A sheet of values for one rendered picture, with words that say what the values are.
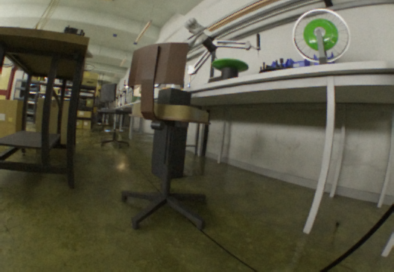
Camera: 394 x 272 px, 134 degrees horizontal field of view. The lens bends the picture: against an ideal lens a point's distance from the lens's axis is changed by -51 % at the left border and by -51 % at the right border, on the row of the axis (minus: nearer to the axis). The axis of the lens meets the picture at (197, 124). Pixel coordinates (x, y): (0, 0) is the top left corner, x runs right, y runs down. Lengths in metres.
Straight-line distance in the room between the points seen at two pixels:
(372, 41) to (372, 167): 1.22
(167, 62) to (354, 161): 1.76
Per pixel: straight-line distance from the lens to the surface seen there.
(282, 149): 2.04
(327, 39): 1.47
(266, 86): 1.15
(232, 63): 1.32
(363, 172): 1.86
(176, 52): 0.76
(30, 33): 1.16
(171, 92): 1.52
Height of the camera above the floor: 0.54
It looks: level
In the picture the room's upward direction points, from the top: 6 degrees clockwise
